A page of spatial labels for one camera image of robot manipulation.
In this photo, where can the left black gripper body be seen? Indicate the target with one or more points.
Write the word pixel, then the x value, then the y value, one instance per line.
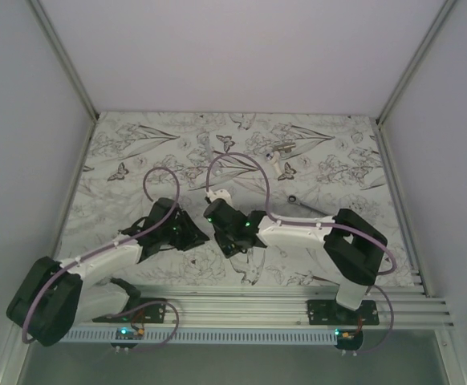
pixel 173 234

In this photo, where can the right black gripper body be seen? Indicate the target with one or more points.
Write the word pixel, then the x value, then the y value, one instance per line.
pixel 233 235

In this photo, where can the black fuse box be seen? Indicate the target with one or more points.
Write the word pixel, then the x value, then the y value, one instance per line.
pixel 228 247

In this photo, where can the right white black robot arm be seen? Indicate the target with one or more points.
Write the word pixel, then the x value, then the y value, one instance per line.
pixel 354 246

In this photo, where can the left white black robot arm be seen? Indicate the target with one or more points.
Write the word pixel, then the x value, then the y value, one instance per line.
pixel 56 295

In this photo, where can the silver ratchet wrench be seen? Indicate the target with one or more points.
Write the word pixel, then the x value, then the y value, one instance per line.
pixel 292 199

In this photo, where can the white plastic tool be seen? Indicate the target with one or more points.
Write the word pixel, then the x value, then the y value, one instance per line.
pixel 273 159

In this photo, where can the floral patterned mat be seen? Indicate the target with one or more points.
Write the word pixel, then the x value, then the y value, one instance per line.
pixel 137 157

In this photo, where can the small metal socket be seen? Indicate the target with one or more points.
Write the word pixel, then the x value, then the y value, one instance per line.
pixel 286 148

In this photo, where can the left small circuit board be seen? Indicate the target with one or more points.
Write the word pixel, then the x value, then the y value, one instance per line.
pixel 126 338

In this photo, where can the small circuit board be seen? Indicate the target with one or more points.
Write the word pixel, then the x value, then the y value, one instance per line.
pixel 348 341
pixel 126 338

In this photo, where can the right small circuit board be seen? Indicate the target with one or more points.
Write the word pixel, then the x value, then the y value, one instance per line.
pixel 348 341

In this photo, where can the aluminium rail frame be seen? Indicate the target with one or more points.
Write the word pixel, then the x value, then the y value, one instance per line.
pixel 285 306

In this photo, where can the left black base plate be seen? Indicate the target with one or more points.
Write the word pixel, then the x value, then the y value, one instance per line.
pixel 148 314

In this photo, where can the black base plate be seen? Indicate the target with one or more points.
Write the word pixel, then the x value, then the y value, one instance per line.
pixel 148 314
pixel 329 313

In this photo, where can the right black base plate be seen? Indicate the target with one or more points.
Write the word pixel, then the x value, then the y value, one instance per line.
pixel 329 313

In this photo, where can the white slotted cable duct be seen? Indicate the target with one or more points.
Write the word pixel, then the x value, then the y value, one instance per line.
pixel 188 335

